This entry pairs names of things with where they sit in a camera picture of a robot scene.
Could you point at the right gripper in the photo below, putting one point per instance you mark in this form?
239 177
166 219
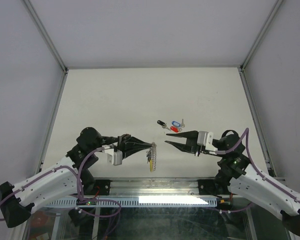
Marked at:
191 147

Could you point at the large steel keyring yellow handle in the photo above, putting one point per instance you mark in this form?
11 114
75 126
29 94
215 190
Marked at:
151 155

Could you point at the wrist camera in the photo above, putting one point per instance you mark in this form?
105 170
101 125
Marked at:
205 139
114 156

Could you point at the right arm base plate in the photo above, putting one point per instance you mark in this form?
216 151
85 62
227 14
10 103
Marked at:
209 187

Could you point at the red key tag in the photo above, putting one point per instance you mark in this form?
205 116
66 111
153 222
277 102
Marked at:
174 129

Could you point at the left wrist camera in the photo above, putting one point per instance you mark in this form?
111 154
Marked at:
114 156

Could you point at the aluminium front rail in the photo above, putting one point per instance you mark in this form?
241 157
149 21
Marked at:
134 187

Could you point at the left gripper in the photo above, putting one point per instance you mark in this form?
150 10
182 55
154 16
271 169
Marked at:
129 145

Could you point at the slotted cable duct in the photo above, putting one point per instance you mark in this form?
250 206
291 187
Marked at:
144 201

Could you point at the silver key with blue tag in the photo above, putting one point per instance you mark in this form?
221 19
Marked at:
182 125

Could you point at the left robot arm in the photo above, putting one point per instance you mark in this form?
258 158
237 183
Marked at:
70 175

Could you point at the silver key with black tag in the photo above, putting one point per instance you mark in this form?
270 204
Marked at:
164 126

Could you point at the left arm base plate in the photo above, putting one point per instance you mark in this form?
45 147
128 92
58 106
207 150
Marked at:
101 187

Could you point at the black key tag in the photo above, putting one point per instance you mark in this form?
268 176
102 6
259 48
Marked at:
161 123

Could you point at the blue key tag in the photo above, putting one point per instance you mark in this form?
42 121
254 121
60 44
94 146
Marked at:
175 123

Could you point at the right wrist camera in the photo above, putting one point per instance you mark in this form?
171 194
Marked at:
205 139

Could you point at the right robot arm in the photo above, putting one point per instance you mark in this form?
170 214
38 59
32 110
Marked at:
240 176

